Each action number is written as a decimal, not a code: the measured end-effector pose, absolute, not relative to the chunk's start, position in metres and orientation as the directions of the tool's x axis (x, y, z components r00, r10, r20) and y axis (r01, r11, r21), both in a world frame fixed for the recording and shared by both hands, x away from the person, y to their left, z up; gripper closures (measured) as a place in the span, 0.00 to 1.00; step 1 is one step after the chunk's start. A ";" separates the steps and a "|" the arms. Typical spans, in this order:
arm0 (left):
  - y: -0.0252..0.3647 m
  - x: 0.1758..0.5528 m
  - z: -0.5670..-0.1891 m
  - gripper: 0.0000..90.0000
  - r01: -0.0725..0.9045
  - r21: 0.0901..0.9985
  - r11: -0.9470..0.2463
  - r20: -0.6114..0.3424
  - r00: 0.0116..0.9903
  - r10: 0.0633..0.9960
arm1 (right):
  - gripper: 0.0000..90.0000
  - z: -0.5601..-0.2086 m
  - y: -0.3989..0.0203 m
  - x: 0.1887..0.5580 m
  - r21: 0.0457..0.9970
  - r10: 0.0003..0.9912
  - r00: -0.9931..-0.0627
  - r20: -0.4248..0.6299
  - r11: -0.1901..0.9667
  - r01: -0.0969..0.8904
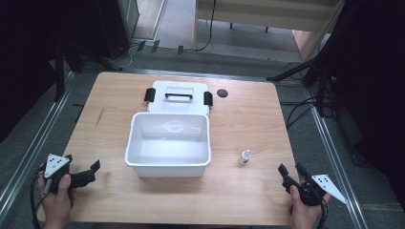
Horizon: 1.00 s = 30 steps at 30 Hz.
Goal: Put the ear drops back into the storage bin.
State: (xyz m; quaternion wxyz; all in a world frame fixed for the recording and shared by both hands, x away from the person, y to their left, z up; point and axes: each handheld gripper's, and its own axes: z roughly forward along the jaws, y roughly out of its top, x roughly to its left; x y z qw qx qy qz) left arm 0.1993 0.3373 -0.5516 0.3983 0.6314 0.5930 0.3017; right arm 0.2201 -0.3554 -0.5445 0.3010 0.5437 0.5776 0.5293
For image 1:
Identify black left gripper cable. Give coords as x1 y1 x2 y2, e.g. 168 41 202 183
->
30 165 49 229

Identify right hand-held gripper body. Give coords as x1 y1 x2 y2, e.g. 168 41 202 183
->
282 174 349 207

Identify thin white floor cable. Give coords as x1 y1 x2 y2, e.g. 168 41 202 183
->
108 44 137 70

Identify person's left hand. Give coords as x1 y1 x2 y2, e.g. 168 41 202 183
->
36 173 77 229

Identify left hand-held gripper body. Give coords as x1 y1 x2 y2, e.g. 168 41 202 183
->
44 153 96 194

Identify dark cabinet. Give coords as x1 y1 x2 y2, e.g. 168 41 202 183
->
95 0 141 59

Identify black metal stand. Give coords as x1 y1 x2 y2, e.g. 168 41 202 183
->
52 37 123 103
266 47 340 119

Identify black hanging cable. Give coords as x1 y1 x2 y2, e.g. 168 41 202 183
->
193 0 218 52

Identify white plastic storage box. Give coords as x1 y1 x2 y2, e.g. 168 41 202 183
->
124 111 212 178

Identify black floor cables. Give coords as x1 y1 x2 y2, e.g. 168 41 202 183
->
279 61 335 130

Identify small white bottle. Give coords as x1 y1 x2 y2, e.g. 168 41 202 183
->
238 149 252 167

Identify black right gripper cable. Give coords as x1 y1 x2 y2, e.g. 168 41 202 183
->
317 199 330 229

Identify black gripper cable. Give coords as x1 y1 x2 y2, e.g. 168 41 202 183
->
30 165 49 229
317 199 330 229

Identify metal floor rail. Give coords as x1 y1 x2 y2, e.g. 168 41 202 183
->
0 72 76 222
304 87 371 229

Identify person's right hand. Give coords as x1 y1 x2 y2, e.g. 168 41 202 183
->
288 184 332 229

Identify white box lid black handle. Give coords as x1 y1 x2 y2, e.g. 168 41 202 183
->
143 80 214 116

